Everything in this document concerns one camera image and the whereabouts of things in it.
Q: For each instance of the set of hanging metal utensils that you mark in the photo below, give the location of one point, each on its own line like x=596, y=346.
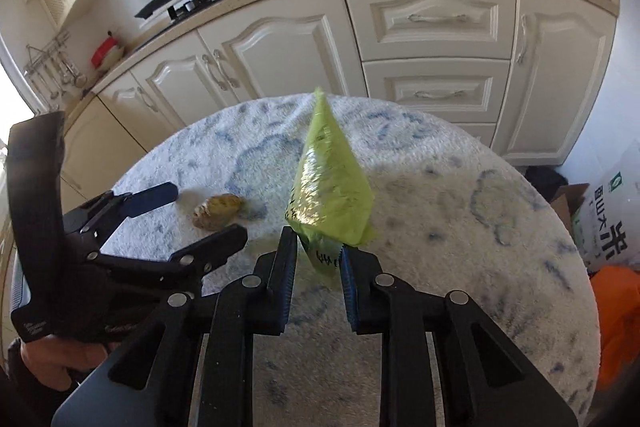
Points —
x=65, y=74

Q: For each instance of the metal wall utensil rack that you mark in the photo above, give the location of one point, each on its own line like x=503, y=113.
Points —
x=47, y=49

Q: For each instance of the small brown packet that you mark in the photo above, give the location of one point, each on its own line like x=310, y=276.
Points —
x=217, y=209

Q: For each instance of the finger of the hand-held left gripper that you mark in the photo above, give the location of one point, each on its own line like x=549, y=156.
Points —
x=210, y=244
x=150, y=197

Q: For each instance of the cardboard box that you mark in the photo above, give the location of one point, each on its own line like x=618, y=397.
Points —
x=565, y=204

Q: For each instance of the medium cream cabinet drawer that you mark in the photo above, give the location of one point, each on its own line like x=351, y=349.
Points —
x=435, y=92

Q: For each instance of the white rice sack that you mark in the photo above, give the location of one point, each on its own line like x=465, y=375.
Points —
x=610, y=217

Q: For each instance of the large cream cabinet drawer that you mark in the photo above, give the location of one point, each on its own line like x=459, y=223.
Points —
x=430, y=17

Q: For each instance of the white bowl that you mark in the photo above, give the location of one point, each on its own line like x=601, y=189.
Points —
x=119, y=54

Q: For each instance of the small cream cabinet drawer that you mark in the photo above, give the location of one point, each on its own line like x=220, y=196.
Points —
x=475, y=134

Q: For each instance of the dark cloth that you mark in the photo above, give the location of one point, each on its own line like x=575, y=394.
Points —
x=545, y=182

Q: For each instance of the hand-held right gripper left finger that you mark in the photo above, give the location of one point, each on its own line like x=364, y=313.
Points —
x=289, y=287

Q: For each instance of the red container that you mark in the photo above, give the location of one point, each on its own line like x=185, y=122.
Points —
x=104, y=52

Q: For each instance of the yellow-green triangular packet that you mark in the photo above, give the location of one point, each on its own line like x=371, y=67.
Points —
x=325, y=187

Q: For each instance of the cream kitchen base cabinet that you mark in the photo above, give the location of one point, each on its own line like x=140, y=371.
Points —
x=280, y=52

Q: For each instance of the window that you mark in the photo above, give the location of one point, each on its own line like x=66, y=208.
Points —
x=15, y=87

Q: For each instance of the person's left hand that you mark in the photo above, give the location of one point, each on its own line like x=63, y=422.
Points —
x=50, y=357

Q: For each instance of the orange plastic bag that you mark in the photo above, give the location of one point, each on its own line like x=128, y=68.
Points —
x=617, y=322

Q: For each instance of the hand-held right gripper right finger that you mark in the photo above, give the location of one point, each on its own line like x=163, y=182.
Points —
x=348, y=292

